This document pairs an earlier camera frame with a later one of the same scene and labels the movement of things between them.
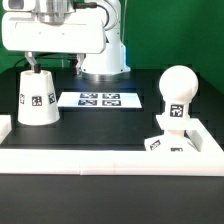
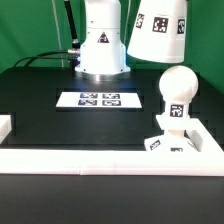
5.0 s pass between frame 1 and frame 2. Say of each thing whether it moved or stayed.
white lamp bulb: stayed
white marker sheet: stayed
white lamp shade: moved
